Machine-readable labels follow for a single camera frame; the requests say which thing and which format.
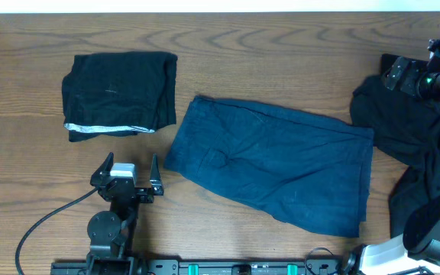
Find black garment pile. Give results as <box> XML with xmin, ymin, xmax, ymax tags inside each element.
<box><xmin>350</xmin><ymin>75</ymin><xmax>440</xmax><ymax>238</ymax></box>

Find folded black garment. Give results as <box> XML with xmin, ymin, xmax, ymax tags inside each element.
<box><xmin>61</xmin><ymin>51</ymin><xmax>178</xmax><ymax>142</ymax></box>

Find dark blue shorts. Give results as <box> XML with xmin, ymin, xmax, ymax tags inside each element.
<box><xmin>164</xmin><ymin>96</ymin><xmax>374</xmax><ymax>238</ymax></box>

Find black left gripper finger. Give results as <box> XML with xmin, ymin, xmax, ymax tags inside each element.
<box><xmin>90</xmin><ymin>152</ymin><xmax>114</xmax><ymax>187</ymax></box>
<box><xmin>149</xmin><ymin>154</ymin><xmax>163</xmax><ymax>196</ymax></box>

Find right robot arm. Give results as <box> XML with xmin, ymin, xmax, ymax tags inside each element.
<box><xmin>348</xmin><ymin>54</ymin><xmax>440</xmax><ymax>274</ymax></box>

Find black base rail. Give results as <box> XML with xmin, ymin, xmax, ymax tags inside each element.
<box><xmin>50</xmin><ymin>259</ymin><xmax>344</xmax><ymax>275</ymax></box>

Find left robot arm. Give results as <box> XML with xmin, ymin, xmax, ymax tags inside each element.
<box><xmin>86</xmin><ymin>154</ymin><xmax>164</xmax><ymax>275</ymax></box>

